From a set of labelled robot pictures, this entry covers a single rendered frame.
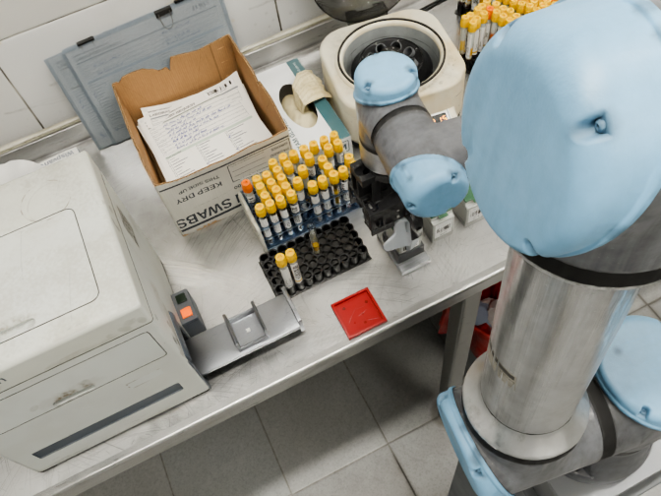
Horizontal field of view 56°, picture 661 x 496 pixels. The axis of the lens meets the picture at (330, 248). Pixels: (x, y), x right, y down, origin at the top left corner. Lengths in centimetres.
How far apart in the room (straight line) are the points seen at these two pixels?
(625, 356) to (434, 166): 27
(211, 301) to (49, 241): 33
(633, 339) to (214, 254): 70
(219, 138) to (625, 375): 81
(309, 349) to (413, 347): 96
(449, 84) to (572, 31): 86
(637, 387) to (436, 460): 121
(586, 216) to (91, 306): 59
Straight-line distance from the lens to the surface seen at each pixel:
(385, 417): 185
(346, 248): 104
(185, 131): 122
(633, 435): 70
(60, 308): 78
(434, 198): 67
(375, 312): 100
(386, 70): 73
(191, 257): 112
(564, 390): 51
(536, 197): 30
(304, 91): 118
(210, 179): 106
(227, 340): 98
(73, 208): 86
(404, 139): 68
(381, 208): 86
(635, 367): 68
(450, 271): 104
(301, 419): 187
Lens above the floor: 178
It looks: 58 degrees down
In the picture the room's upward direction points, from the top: 12 degrees counter-clockwise
